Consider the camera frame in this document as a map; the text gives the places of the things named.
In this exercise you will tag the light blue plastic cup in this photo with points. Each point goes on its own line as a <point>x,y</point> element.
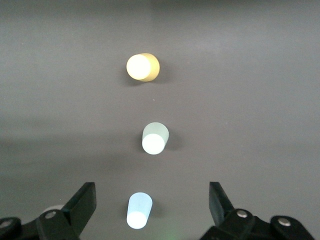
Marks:
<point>138,210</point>

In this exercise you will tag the pale green plastic cup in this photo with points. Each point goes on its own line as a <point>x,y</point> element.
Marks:
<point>155,140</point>

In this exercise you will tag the dark grey table mat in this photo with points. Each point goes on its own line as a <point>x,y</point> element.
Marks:
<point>225,112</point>

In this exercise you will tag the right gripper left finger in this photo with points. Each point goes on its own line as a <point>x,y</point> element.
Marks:
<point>82,202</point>

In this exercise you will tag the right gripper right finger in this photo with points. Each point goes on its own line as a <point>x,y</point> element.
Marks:
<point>220,202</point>

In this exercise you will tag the yellow plastic cup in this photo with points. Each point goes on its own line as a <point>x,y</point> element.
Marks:
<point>141,67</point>

